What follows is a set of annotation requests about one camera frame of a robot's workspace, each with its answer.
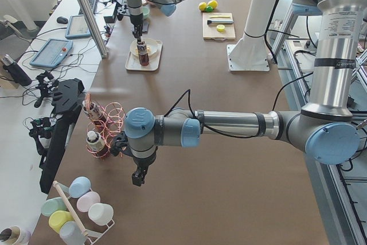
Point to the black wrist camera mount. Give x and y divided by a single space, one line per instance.
122 11

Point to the halved lemon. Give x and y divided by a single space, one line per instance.
220 28

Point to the mint green bowl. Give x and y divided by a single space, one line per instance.
146 12

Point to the tea bottle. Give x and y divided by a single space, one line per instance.
142 53
94 113
96 145

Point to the wooden cutting board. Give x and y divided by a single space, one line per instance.
209 32

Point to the yellow plastic knife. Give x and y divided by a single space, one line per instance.
220 16

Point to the green lime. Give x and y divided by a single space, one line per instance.
209 9

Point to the whole yellow lemon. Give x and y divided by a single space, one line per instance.
202 6

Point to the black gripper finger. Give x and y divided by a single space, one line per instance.
138 36
138 179

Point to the white mounting pillar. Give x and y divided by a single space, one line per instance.
250 52

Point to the black computer mouse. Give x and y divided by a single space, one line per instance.
62 20

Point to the blue teach pendant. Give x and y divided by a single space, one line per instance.
52 53
77 28

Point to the black water bottle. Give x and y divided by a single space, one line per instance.
17 73

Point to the white round plate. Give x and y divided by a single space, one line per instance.
153 44

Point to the pastel cup rack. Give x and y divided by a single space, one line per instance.
77 214

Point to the cream serving tray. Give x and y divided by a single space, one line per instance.
133 63

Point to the copper wire bottle rack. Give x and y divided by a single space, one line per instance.
115 114

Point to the aluminium frame post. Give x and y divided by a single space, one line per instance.
93 27

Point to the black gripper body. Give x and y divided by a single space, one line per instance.
136 21
143 162

